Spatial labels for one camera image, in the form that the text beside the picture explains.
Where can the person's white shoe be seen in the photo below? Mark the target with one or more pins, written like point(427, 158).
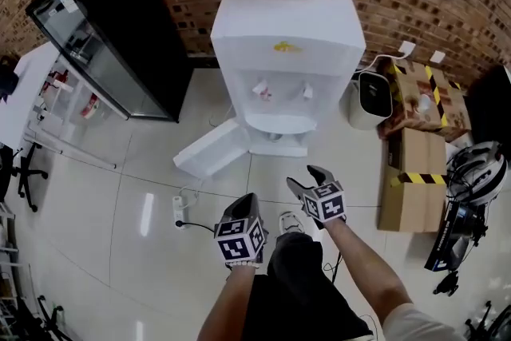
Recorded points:
point(291, 223)

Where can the black office chair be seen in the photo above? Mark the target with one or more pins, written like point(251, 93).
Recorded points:
point(28, 175)

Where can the black glass-door fridge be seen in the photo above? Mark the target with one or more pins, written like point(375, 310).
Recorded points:
point(116, 40)

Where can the white water dispenser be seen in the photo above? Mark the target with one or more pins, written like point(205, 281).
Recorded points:
point(287, 52)

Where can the person's black shorts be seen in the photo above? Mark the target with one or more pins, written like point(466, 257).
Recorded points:
point(297, 291)

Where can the white wall socket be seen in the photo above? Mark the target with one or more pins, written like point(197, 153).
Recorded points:
point(407, 49)
point(437, 56)

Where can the black product box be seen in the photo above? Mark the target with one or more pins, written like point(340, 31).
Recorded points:
point(449, 239)

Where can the white shelf table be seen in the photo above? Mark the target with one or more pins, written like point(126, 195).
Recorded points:
point(36, 92)

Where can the white helmet headset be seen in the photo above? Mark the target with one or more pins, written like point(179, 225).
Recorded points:
point(479, 171)

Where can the white power strip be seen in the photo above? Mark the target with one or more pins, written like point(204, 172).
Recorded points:
point(179, 211)

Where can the black cabinet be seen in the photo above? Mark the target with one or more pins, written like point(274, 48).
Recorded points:
point(491, 108)

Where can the person's white sleeve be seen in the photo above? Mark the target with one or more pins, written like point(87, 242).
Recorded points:
point(419, 325)

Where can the person's right forearm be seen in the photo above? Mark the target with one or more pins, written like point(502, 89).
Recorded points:
point(361, 263)

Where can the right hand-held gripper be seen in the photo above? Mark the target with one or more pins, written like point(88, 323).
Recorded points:
point(324, 201)

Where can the metal storage rack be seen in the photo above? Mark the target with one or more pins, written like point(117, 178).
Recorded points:
point(16, 283)

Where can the tall taped cardboard box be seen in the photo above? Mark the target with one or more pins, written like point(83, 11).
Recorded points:
point(417, 187)

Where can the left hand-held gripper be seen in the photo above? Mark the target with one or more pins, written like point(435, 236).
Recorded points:
point(239, 241)

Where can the taped open cardboard box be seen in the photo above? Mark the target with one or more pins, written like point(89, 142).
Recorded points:
point(427, 100)

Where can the person's left forearm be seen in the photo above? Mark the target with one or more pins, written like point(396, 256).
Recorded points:
point(227, 303)

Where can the white air purifier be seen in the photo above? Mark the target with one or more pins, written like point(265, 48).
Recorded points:
point(369, 100)

